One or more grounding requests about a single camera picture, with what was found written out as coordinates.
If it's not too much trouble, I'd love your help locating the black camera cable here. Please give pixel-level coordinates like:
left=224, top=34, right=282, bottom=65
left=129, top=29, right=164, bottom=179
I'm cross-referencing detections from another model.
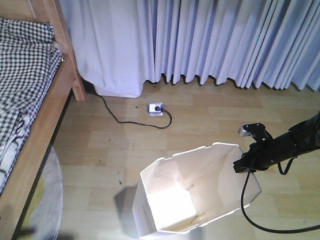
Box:
left=240, top=142, right=320, bottom=234

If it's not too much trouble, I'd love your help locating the wooden bed frame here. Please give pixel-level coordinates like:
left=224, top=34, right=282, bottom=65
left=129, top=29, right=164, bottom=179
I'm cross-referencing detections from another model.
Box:
left=0, top=0, right=86, bottom=240

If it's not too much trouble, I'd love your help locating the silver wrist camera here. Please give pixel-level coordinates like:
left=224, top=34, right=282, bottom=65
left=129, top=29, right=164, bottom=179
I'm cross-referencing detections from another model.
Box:
left=238, top=123, right=273, bottom=143

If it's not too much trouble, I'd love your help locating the silver floor power socket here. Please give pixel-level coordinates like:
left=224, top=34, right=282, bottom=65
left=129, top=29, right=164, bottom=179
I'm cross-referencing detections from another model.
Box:
left=146, top=102, right=164, bottom=117

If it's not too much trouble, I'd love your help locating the black power cord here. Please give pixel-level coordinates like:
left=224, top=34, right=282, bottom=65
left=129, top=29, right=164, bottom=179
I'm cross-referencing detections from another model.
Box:
left=84, top=89, right=173, bottom=130

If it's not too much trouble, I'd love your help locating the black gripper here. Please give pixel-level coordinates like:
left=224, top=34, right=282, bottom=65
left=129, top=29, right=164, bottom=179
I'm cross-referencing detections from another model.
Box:
left=233, top=140, right=277, bottom=173

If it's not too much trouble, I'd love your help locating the grey round rug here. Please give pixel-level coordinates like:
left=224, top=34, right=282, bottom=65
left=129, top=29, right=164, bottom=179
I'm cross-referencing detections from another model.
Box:
left=18, top=147, right=63, bottom=240

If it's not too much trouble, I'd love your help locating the black white checkered bedding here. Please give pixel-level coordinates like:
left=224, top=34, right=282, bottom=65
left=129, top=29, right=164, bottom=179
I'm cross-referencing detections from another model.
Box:
left=0, top=18, right=63, bottom=190

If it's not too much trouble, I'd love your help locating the white pleated curtain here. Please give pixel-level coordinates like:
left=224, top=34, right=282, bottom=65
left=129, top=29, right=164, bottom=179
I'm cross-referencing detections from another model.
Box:
left=61, top=0, right=320, bottom=98

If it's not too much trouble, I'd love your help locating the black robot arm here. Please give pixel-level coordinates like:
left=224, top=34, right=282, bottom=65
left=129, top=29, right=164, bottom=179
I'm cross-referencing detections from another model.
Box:
left=233, top=114, right=320, bottom=173

